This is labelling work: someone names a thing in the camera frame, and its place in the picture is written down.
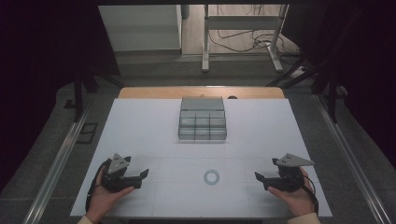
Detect grey tape ring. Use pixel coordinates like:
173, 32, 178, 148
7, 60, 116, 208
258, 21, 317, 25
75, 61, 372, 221
203, 169, 220, 186

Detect black stand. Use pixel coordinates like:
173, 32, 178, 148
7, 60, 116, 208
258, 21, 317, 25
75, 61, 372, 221
266, 8, 362, 124
72, 62, 125, 123

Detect white mat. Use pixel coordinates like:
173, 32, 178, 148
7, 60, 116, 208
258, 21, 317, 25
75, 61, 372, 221
70, 98, 332, 218

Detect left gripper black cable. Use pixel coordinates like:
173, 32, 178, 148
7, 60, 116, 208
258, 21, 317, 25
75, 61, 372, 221
85, 158, 112, 213

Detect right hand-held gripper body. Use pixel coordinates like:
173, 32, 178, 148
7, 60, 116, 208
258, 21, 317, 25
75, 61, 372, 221
262, 153, 316, 193

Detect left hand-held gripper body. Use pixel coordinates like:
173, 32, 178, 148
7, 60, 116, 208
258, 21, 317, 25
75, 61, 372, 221
101, 153, 144, 192

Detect white desk frame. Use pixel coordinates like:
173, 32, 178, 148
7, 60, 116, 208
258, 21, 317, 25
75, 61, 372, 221
201, 4, 290, 74

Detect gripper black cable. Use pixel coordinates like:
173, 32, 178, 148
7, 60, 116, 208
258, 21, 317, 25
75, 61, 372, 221
300, 175, 319, 216
85, 158, 112, 213

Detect black floor cables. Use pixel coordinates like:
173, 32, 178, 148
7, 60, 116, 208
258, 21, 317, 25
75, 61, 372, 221
207, 4, 301, 59

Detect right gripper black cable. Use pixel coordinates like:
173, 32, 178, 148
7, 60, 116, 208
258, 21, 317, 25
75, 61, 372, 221
300, 175, 319, 216

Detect person's left hand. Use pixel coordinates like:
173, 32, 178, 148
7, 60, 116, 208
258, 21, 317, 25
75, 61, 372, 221
85, 167, 135, 224

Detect person's right sleeve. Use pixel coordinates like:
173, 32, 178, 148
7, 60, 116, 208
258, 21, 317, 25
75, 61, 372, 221
287, 212, 321, 224

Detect white cabinet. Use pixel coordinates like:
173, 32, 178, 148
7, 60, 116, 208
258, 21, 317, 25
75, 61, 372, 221
98, 4, 183, 52

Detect metal floor rail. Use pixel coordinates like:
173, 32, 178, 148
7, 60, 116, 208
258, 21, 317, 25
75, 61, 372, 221
313, 92, 394, 224
22, 102, 92, 224

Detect clear tiered organizer box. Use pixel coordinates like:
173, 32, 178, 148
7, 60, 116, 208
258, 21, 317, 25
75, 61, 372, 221
177, 96, 228, 142

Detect person's right hand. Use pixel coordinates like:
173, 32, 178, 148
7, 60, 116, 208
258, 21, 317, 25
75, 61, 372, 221
267, 166, 316, 218

